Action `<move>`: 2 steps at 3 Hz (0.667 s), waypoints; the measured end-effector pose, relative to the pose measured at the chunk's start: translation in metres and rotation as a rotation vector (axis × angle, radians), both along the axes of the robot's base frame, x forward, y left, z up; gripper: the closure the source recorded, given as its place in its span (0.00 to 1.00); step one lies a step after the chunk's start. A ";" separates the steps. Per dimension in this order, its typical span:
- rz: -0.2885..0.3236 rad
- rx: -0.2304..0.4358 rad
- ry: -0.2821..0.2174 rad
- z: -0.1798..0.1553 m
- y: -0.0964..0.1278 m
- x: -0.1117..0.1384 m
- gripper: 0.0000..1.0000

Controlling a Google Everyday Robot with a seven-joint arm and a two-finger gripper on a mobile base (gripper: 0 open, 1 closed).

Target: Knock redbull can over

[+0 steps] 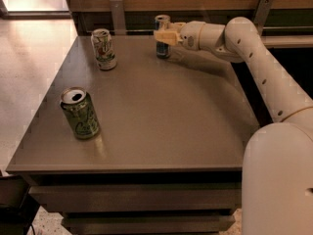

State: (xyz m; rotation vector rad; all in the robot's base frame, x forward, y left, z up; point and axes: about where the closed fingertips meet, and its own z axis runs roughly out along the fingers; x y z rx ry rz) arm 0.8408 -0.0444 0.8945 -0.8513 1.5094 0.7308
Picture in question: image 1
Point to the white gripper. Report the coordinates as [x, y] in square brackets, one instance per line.
[189, 34]

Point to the blue silver redbull can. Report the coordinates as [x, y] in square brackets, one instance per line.
[162, 49]

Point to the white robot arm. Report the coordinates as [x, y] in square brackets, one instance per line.
[278, 162]

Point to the white 7up can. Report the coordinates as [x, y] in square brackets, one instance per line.
[101, 40]

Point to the green soda can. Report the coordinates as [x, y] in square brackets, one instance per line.
[78, 108]

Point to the grey drawer cabinet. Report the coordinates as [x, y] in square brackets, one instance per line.
[184, 120]

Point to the upper grey drawer front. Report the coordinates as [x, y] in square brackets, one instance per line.
[138, 197]

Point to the grey drawer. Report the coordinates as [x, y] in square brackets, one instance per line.
[138, 197]
[148, 225]

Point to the lower grey drawer front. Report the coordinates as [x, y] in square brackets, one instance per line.
[148, 225]

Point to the black object at floor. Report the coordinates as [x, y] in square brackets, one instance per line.
[17, 208]

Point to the left metal wall bracket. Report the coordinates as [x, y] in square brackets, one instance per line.
[118, 17]

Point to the metal wall bracket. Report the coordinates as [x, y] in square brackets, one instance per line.
[118, 17]
[261, 14]

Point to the right metal wall bracket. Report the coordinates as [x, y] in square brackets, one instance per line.
[261, 14]

